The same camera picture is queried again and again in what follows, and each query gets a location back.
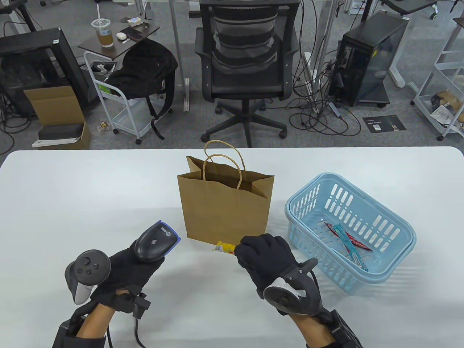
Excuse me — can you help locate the person's right hand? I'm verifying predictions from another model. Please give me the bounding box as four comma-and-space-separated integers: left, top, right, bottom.
235, 233, 313, 300

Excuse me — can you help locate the person's left hand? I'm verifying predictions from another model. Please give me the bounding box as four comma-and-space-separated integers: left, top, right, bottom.
90, 246, 166, 309

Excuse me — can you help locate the grey hand controller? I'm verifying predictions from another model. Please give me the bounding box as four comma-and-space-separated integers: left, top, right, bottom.
65, 249, 111, 305
263, 258, 323, 316

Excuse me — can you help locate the black barcode scanner blue trim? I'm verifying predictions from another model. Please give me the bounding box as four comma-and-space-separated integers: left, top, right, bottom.
134, 220, 181, 262

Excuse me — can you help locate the yellow instant coffee powder package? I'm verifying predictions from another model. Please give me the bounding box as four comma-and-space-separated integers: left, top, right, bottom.
212, 241, 237, 254

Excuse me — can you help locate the brown paper bag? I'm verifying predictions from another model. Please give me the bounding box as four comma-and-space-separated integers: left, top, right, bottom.
177, 140, 275, 249

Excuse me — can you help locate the blue instant coffee powder package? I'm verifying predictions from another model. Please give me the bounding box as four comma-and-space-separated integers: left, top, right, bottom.
333, 224, 369, 272

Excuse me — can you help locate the red instant coffee powder package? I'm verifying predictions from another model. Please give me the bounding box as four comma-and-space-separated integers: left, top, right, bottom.
324, 222, 373, 252

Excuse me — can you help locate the person's left forearm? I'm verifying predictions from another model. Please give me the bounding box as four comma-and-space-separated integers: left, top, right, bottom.
76, 303, 116, 337

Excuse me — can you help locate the person's right forearm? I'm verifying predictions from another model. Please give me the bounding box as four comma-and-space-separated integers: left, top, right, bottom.
290, 314, 336, 348

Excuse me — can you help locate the light blue plastic basket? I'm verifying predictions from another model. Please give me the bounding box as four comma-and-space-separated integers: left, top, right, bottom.
285, 173, 417, 295

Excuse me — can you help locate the white rolling cart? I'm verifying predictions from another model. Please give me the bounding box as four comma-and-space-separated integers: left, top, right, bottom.
84, 51, 174, 145

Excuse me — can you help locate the black mesh office chair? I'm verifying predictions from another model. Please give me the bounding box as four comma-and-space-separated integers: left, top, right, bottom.
195, 0, 301, 148

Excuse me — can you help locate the black booklet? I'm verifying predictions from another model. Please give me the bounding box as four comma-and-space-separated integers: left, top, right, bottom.
362, 115, 406, 134

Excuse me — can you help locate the open cardboard box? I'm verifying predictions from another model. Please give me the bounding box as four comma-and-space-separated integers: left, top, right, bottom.
24, 86, 91, 150

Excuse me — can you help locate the black backpack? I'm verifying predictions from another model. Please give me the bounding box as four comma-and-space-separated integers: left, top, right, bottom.
108, 39, 179, 141

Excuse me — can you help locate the power strip with plugs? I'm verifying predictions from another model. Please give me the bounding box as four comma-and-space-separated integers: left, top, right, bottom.
91, 61, 117, 75

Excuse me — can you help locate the black computer tower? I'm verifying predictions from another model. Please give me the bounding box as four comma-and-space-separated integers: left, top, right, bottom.
333, 11, 410, 108

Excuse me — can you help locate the white desk leg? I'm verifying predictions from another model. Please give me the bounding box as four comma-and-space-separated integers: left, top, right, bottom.
170, 0, 191, 112
388, 16, 406, 88

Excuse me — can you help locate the small brown side table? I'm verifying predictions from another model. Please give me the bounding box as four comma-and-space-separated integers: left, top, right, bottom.
78, 22, 160, 61

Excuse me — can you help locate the plastic iced drink cup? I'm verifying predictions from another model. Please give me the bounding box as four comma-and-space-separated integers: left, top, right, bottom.
91, 4, 114, 48

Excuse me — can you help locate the black phone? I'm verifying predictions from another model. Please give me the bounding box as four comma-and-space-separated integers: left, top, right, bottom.
120, 27, 144, 41

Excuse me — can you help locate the black left glove cable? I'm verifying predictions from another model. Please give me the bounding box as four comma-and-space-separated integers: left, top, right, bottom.
106, 315, 146, 348

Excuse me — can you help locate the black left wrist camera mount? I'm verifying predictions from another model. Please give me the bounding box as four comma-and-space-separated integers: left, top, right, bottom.
53, 315, 109, 348

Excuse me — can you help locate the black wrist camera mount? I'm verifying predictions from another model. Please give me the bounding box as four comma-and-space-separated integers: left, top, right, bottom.
308, 308, 365, 348
53, 315, 109, 348

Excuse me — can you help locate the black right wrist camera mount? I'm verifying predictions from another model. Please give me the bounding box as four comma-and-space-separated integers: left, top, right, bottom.
308, 308, 365, 348

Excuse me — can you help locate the tangle of black cables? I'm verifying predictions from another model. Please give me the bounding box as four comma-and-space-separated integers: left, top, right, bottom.
286, 54, 363, 137

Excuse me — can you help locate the white wire shelf cart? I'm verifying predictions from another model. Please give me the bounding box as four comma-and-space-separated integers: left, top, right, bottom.
410, 18, 464, 142

